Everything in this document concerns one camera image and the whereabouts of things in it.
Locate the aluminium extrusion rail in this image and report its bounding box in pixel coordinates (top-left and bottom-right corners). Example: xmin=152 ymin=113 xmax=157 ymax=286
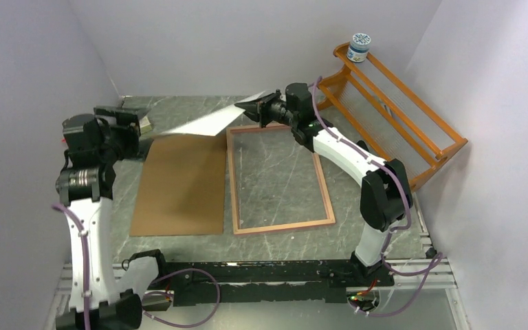
xmin=45 ymin=258 xmax=472 ymax=330

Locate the copper wooden picture frame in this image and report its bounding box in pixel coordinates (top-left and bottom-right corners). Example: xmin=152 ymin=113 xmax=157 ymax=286
xmin=225 ymin=124 xmax=336 ymax=235

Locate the orange wooden rack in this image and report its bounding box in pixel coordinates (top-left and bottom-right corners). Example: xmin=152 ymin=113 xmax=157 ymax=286
xmin=318 ymin=43 xmax=468 ymax=192

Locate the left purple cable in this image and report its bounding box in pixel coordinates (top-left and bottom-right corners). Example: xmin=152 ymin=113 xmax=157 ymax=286
xmin=52 ymin=203 xmax=221 ymax=330

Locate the brown frame backing board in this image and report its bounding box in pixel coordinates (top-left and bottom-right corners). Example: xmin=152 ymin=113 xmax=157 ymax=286
xmin=129 ymin=133 xmax=227 ymax=237

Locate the small white red box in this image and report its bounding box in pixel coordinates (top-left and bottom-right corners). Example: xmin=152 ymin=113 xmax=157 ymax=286
xmin=139 ymin=115 xmax=153 ymax=135

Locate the purple cable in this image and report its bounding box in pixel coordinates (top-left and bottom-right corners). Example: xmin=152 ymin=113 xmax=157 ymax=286
xmin=52 ymin=203 xmax=221 ymax=330
xmin=307 ymin=76 xmax=445 ymax=319

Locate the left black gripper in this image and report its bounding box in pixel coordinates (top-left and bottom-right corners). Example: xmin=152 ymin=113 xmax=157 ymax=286
xmin=92 ymin=107 xmax=153 ymax=164

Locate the white blue jar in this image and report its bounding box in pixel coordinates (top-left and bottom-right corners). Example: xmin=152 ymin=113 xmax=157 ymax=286
xmin=346 ymin=32 xmax=371 ymax=63

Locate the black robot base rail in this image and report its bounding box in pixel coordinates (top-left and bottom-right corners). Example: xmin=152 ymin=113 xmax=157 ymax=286
xmin=149 ymin=258 xmax=395 ymax=307

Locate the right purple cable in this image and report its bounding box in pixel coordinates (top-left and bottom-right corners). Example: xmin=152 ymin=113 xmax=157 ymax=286
xmin=307 ymin=76 xmax=445 ymax=319

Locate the clear acrylic sheet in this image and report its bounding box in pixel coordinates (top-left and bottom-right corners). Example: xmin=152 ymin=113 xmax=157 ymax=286
xmin=233 ymin=129 xmax=327 ymax=228

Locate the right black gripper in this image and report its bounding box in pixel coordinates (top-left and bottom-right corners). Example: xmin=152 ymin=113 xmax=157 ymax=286
xmin=234 ymin=89 xmax=298 ymax=129

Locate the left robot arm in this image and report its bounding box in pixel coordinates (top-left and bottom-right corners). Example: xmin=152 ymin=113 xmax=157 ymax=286
xmin=52 ymin=106 xmax=169 ymax=329

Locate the mountain landscape photo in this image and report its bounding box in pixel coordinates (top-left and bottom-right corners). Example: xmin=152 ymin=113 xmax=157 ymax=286
xmin=154 ymin=104 xmax=245 ymax=137

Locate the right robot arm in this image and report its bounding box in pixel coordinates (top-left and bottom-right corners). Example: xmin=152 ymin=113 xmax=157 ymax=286
xmin=235 ymin=82 xmax=413 ymax=285

